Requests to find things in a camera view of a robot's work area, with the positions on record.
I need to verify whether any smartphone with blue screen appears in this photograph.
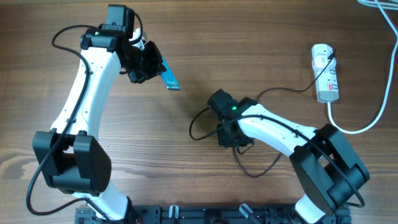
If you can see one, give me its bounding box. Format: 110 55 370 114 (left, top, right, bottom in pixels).
160 57 181 91

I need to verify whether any black charging cable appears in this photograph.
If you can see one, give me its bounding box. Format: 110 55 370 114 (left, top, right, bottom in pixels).
233 49 336 179

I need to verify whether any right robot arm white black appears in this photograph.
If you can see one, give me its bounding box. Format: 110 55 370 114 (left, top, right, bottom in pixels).
207 89 370 223

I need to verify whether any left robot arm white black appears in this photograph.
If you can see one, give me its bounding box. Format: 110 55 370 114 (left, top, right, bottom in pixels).
32 25 168 223

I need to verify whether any white power strip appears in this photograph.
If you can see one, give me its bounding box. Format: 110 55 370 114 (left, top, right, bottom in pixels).
312 44 340 103

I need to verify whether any white power strip cord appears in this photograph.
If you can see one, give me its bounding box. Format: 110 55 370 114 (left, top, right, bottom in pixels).
326 0 398 135

